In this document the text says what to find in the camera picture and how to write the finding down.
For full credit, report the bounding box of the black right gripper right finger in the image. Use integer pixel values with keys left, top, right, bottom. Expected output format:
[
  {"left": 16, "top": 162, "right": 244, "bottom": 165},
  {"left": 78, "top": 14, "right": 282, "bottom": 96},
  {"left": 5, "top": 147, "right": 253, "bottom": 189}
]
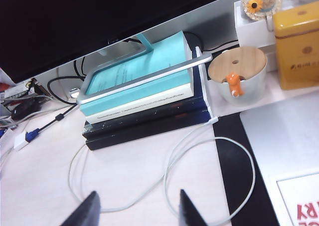
[{"left": 178, "top": 189, "right": 209, "bottom": 226}]

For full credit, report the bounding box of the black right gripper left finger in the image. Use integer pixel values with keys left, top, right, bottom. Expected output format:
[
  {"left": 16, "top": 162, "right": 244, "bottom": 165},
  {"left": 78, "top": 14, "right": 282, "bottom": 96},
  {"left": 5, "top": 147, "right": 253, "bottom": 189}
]
[{"left": 59, "top": 191, "right": 102, "bottom": 226}]

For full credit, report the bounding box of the white charging cable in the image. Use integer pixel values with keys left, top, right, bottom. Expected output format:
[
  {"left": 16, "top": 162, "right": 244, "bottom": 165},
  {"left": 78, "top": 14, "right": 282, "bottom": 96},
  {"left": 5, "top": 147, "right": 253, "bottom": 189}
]
[{"left": 68, "top": 116, "right": 256, "bottom": 224}]

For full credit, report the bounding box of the black desk mat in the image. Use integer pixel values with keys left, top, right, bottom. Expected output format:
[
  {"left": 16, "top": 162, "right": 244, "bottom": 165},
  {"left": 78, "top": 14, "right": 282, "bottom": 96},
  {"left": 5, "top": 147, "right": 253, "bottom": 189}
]
[{"left": 213, "top": 113, "right": 281, "bottom": 226}]

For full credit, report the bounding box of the thick black book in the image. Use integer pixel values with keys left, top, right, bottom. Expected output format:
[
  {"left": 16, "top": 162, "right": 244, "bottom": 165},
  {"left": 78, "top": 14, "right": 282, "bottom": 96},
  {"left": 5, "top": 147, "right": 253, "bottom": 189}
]
[{"left": 84, "top": 46, "right": 219, "bottom": 151}]

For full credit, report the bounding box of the white video adapter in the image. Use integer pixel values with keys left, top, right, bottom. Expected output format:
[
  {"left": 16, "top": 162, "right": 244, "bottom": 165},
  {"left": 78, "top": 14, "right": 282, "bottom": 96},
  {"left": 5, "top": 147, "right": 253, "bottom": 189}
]
[{"left": 13, "top": 133, "right": 32, "bottom": 151}]

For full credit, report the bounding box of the white book with printed spine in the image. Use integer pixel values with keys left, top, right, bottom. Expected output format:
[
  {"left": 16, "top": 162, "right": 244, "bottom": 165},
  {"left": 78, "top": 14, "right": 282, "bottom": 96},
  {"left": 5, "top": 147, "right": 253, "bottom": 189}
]
[{"left": 86, "top": 82, "right": 195, "bottom": 124}]

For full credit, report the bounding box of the flat black gadget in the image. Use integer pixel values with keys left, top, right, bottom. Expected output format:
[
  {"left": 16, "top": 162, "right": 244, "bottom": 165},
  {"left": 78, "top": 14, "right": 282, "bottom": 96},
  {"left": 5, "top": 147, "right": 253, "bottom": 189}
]
[{"left": 11, "top": 97, "right": 43, "bottom": 121}]

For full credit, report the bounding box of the silver laptop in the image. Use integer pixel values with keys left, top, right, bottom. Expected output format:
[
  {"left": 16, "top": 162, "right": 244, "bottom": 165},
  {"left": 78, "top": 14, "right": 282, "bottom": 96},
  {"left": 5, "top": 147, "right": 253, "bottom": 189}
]
[{"left": 239, "top": 93, "right": 319, "bottom": 226}]

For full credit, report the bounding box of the orange cat figurine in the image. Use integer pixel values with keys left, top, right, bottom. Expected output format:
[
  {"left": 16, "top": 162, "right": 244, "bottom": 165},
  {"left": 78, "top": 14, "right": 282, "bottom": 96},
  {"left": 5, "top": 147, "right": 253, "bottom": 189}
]
[{"left": 225, "top": 71, "right": 244, "bottom": 97}]

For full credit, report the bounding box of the silver and teal monitor stand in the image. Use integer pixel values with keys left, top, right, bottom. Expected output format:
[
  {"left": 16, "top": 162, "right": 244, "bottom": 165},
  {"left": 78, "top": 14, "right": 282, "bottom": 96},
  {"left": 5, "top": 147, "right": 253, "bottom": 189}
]
[{"left": 76, "top": 32, "right": 214, "bottom": 106}]

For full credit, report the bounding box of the white mug with wooden lid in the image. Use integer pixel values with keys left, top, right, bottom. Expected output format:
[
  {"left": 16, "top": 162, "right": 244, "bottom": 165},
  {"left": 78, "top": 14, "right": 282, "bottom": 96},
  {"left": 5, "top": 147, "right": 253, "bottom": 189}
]
[{"left": 208, "top": 46, "right": 268, "bottom": 106}]

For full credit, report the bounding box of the teal book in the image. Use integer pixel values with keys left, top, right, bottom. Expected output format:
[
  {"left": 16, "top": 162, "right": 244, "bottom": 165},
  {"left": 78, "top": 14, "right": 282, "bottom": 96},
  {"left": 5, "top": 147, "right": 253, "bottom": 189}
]
[{"left": 79, "top": 30, "right": 194, "bottom": 117}]

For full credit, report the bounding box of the white storage box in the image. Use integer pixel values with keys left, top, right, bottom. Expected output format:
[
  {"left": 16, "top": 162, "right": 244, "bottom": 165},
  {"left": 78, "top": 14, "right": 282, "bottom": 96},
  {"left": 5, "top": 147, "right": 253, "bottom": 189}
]
[{"left": 234, "top": 0, "right": 292, "bottom": 49}]

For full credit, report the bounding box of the large black computer monitor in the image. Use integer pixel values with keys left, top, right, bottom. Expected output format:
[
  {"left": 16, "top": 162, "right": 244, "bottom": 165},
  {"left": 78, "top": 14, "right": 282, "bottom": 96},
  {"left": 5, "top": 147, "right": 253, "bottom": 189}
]
[{"left": 0, "top": 0, "right": 247, "bottom": 84}]

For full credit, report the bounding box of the yellow tin box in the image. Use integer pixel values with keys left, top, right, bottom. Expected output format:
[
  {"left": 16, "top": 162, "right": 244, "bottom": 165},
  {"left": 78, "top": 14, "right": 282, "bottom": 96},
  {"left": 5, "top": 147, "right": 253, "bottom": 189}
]
[{"left": 273, "top": 0, "right": 319, "bottom": 91}]

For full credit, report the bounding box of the blue VGA plug black cable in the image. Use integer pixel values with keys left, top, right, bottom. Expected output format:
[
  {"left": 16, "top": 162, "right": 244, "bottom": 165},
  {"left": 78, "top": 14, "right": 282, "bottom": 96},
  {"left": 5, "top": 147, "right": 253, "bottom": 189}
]
[{"left": 24, "top": 103, "right": 80, "bottom": 143}]

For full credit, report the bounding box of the black looped cable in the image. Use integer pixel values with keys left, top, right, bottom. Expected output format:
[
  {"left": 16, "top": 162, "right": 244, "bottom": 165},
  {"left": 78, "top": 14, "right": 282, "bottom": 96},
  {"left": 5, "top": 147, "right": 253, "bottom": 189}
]
[{"left": 47, "top": 56, "right": 87, "bottom": 105}]

